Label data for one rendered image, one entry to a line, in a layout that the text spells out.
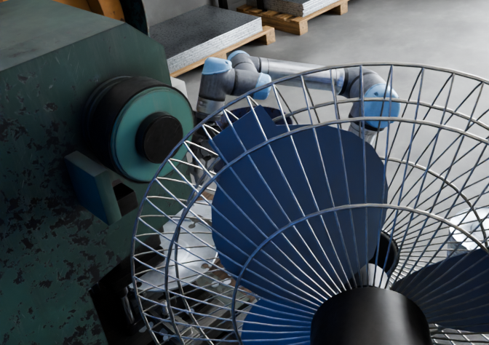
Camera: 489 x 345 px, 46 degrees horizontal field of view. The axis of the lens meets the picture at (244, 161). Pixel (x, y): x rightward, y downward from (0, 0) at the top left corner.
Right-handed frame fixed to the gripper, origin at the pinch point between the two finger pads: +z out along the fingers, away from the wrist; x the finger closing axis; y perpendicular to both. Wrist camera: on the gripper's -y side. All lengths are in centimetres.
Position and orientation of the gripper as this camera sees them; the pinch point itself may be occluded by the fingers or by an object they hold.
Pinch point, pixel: (201, 183)
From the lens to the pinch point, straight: 166.9
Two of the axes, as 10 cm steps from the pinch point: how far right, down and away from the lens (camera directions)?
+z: -1.9, 9.5, 2.5
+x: -6.7, 0.6, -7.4
